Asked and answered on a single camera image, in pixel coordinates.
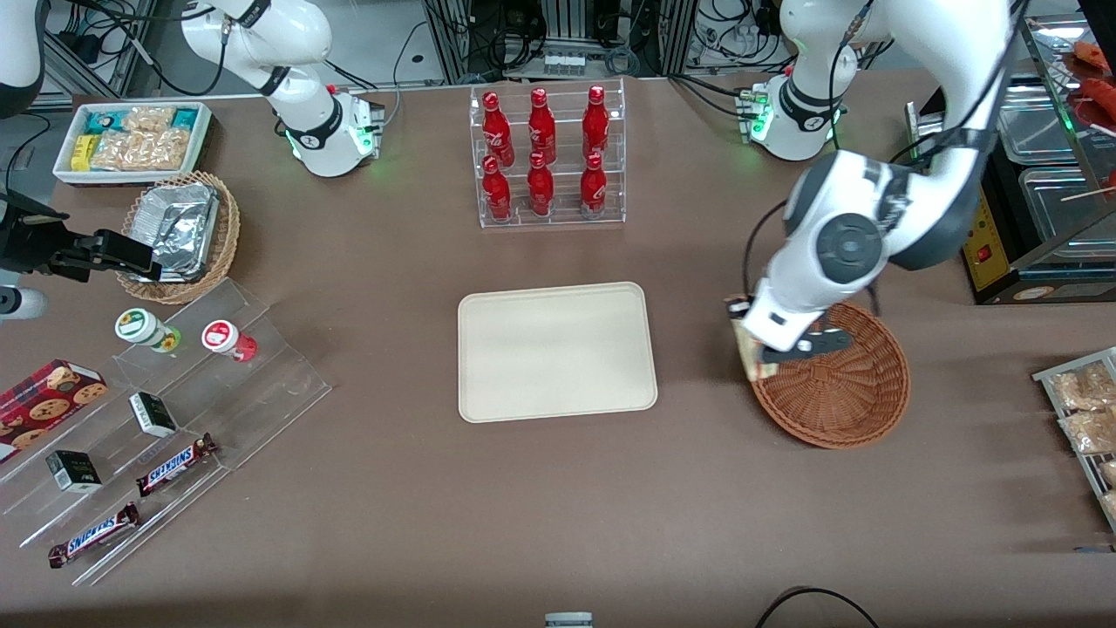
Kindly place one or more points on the red cookie box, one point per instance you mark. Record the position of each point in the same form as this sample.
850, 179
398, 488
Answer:
39, 406

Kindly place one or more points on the green label lidded cup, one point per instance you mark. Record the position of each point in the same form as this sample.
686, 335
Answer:
139, 327

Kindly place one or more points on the Snickers chocolate bar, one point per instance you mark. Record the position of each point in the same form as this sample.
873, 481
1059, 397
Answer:
91, 535
174, 465

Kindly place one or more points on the beige plastic tray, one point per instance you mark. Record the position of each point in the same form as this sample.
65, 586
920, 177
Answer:
558, 353

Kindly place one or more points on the clear acrylic stepped display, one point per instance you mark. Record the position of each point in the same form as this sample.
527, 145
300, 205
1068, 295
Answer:
253, 392

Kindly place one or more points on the teal snack packet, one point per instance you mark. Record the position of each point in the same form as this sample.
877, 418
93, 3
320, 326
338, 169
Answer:
102, 122
186, 118

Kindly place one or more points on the triangular sandwich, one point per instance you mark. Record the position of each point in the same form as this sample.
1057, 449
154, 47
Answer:
747, 353

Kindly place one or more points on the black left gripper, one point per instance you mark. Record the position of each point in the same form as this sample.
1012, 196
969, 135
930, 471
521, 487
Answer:
738, 314

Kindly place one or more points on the clear bag of pastry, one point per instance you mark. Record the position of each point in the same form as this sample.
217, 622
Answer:
1085, 388
1092, 432

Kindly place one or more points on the light brown wicker basket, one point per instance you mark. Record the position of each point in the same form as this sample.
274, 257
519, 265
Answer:
228, 231

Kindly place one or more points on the red cola bottle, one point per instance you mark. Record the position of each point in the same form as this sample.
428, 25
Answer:
541, 131
540, 190
497, 133
593, 190
595, 126
497, 194

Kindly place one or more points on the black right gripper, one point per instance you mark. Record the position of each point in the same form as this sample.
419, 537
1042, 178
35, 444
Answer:
28, 242

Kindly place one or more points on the black yellow food warmer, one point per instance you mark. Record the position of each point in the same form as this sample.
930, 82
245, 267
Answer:
1046, 288

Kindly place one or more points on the clear acrylic bottle rack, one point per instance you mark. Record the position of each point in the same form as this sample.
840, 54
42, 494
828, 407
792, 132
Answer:
562, 209

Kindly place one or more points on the dark brown wicker basket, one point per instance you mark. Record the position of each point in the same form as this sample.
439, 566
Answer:
846, 401

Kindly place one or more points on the silver foil container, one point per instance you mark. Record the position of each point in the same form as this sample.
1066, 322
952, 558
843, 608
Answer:
179, 228

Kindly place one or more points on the black left wrist camera bracket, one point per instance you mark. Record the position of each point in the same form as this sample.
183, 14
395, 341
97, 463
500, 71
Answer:
811, 344

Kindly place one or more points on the white plastic snack bin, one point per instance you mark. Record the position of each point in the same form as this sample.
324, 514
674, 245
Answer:
202, 131

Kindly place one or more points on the small clear snack bag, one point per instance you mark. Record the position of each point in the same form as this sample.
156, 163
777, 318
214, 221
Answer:
148, 119

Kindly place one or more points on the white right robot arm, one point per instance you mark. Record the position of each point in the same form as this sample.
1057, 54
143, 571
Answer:
323, 131

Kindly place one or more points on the yellow snack packet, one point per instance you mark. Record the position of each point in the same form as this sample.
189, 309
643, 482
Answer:
81, 153

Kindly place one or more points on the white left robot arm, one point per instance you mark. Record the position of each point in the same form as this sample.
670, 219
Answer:
846, 249

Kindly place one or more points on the large clear snack bag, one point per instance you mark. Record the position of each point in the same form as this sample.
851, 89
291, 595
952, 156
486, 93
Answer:
144, 150

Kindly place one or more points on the small grey device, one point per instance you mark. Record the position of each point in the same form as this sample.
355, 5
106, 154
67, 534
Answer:
568, 620

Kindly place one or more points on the small black box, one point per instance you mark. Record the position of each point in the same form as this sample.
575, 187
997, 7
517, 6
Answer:
153, 415
74, 471

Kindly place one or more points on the white power strip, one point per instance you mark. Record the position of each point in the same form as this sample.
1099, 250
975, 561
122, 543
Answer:
564, 64

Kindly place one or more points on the red label lidded cup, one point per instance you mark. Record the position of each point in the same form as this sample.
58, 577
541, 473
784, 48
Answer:
225, 338

